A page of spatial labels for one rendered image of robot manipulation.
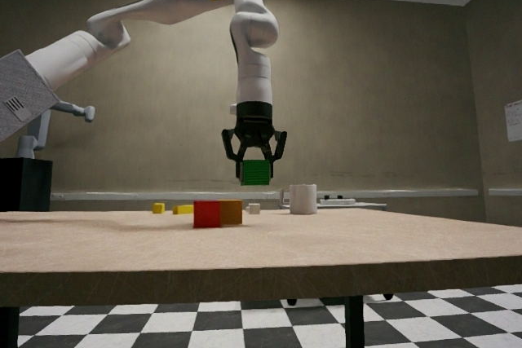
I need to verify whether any yellow flat bar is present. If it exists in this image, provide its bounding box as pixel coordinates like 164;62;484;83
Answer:
173;205;193;214

